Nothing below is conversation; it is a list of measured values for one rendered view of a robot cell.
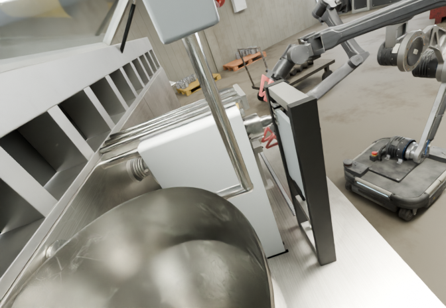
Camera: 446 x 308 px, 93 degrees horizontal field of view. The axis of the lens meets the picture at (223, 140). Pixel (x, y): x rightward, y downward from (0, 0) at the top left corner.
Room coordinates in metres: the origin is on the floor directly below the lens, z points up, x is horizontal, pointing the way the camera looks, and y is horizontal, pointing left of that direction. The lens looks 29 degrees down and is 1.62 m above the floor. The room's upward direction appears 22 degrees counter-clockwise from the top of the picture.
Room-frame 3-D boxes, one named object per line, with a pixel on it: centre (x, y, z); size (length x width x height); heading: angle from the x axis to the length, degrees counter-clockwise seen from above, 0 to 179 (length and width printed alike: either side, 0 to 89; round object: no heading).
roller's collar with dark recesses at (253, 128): (0.52, -0.08, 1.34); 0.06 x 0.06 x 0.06; 87
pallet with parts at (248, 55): (7.36, -1.66, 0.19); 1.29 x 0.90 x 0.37; 109
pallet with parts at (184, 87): (6.78, 0.05, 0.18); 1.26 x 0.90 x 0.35; 109
